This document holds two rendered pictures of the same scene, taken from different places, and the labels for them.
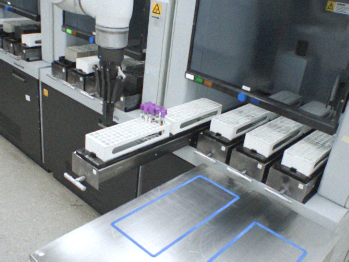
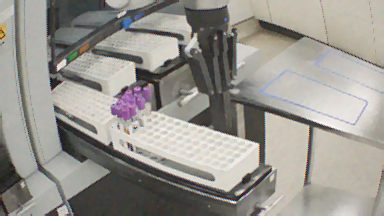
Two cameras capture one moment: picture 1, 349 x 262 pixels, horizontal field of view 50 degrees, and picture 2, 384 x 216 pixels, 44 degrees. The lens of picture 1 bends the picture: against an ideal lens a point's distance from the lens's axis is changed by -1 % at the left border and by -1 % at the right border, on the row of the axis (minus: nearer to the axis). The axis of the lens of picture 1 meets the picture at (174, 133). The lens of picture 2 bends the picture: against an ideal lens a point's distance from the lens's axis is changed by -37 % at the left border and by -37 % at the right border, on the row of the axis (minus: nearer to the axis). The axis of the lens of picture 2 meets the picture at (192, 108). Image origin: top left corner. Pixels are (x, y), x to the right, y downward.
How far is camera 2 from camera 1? 1.62 m
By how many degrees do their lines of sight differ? 74
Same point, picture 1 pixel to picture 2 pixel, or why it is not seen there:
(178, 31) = (29, 33)
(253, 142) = (162, 54)
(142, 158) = not seen: hidden behind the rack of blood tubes
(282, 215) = (298, 53)
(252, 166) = (185, 75)
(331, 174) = not seen: hidden behind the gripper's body
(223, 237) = (337, 78)
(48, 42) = not seen: outside the picture
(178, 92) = (46, 107)
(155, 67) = (14, 108)
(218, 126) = (119, 80)
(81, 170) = (252, 203)
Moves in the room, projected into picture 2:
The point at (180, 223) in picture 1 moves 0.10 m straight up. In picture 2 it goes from (336, 95) to (334, 61)
